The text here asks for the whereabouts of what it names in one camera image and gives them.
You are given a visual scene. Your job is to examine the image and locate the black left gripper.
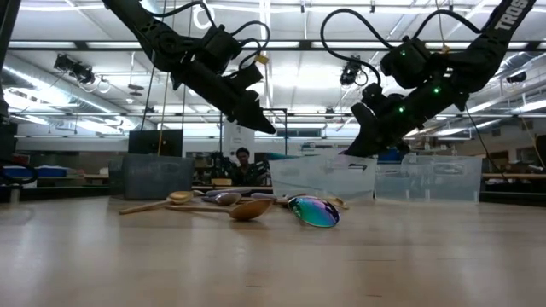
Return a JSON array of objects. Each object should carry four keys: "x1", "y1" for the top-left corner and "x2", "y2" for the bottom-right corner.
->
[{"x1": 172, "y1": 24, "x2": 277, "y2": 136}]

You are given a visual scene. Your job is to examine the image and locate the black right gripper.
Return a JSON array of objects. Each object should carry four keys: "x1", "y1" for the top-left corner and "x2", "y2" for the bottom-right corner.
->
[{"x1": 346, "y1": 83, "x2": 466, "y2": 158}]

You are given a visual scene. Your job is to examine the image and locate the small wooden spoon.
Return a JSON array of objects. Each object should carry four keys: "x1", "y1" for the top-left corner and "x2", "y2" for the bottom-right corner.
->
[
  {"x1": 326, "y1": 195, "x2": 351, "y2": 211},
  {"x1": 118, "y1": 190, "x2": 195, "y2": 216}
]

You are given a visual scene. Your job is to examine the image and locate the iridescent rainbow spoon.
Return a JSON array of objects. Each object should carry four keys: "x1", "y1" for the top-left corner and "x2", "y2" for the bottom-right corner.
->
[{"x1": 281, "y1": 192, "x2": 341, "y2": 229}]

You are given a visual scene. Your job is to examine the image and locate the white pillar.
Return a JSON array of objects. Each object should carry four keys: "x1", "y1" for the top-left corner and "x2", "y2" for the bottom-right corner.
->
[{"x1": 222, "y1": 123, "x2": 256, "y2": 157}]

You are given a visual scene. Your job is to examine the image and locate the person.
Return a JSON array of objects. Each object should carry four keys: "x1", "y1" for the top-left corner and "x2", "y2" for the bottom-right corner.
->
[{"x1": 228, "y1": 147, "x2": 268, "y2": 188}]

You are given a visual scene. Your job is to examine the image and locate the clear plastic bin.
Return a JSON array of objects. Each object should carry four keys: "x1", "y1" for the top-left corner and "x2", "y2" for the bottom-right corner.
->
[
  {"x1": 268, "y1": 153, "x2": 379, "y2": 201},
  {"x1": 375, "y1": 155, "x2": 483, "y2": 204}
]

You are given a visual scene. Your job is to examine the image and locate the black overhead light bar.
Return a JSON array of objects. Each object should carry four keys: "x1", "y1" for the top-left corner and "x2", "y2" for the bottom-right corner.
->
[{"x1": 0, "y1": 39, "x2": 546, "y2": 52}]

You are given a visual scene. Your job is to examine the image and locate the black monitor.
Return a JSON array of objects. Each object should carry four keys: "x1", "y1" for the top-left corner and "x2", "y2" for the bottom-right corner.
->
[{"x1": 127, "y1": 129, "x2": 184, "y2": 158}]

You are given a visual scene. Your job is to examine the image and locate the dark smoked plastic bin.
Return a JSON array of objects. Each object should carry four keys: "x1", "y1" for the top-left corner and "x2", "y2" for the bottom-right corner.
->
[{"x1": 108, "y1": 153, "x2": 195, "y2": 201}]

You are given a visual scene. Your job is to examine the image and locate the blue storage bins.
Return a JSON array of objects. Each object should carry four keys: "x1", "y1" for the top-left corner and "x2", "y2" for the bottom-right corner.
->
[{"x1": 8, "y1": 165, "x2": 68, "y2": 178}]

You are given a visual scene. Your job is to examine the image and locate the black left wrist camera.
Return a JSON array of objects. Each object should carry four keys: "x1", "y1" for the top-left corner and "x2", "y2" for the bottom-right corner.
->
[{"x1": 236, "y1": 63, "x2": 264, "y2": 89}]

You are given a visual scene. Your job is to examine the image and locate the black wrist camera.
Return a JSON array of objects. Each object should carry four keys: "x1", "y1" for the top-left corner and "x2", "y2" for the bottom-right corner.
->
[
  {"x1": 361, "y1": 82, "x2": 385, "y2": 106},
  {"x1": 236, "y1": 63, "x2": 264, "y2": 89}
]

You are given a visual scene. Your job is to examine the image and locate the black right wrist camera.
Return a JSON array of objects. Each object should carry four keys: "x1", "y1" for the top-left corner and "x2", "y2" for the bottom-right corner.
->
[{"x1": 361, "y1": 82, "x2": 385, "y2": 106}]

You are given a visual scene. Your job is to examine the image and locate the black ceiling-mounted camera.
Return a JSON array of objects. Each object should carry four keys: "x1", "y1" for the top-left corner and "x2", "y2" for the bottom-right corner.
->
[{"x1": 339, "y1": 54, "x2": 369, "y2": 88}]

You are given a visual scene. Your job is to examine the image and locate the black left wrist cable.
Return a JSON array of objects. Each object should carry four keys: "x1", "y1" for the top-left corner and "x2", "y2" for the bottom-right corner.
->
[{"x1": 236, "y1": 20, "x2": 273, "y2": 72}]

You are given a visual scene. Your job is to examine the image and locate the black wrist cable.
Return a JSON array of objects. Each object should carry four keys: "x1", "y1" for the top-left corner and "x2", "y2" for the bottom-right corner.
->
[
  {"x1": 236, "y1": 20, "x2": 273, "y2": 72},
  {"x1": 319, "y1": 8, "x2": 385, "y2": 86}
]

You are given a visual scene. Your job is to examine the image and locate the yellow hanging rope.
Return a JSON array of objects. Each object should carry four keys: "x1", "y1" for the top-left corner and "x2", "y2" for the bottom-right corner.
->
[{"x1": 156, "y1": 72, "x2": 170, "y2": 155}]

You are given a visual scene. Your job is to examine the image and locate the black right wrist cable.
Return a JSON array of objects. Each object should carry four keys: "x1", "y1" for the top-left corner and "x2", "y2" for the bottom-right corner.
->
[{"x1": 319, "y1": 8, "x2": 385, "y2": 86}]

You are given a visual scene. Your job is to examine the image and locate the white hanging ring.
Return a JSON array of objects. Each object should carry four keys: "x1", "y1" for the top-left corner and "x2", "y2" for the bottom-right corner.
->
[{"x1": 192, "y1": 3, "x2": 216, "y2": 31}]

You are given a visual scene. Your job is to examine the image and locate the black hanging cable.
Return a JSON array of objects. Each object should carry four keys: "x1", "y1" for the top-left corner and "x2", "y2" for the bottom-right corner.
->
[{"x1": 463, "y1": 106, "x2": 507, "y2": 176}]

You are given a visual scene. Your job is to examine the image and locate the black aluminium table frame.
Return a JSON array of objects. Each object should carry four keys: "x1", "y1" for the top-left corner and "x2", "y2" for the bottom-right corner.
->
[{"x1": 0, "y1": 183, "x2": 546, "y2": 208}]

